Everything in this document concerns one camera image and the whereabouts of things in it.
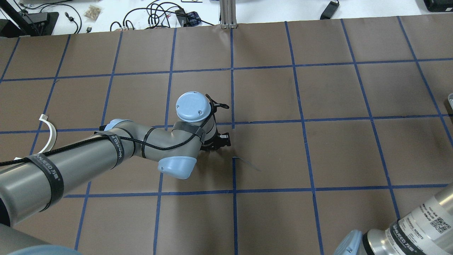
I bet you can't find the black power adapter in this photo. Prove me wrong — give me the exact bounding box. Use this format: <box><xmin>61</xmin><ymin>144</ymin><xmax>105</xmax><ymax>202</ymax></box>
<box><xmin>319</xmin><ymin>0</ymin><xmax>340</xmax><ymax>20</ymax></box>

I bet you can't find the aluminium frame post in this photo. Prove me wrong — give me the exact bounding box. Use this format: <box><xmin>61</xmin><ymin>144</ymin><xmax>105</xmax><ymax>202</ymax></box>
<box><xmin>219</xmin><ymin>0</ymin><xmax>237</xmax><ymax>29</ymax></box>

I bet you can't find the white curved plastic bracket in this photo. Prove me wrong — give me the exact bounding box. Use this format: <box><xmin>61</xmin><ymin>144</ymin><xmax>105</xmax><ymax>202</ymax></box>
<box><xmin>38</xmin><ymin>114</ymin><xmax>57</xmax><ymax>154</ymax></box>

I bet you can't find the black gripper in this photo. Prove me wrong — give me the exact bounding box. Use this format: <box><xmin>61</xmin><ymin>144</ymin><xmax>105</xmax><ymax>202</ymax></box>
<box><xmin>200</xmin><ymin>132</ymin><xmax>231</xmax><ymax>151</ymax></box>

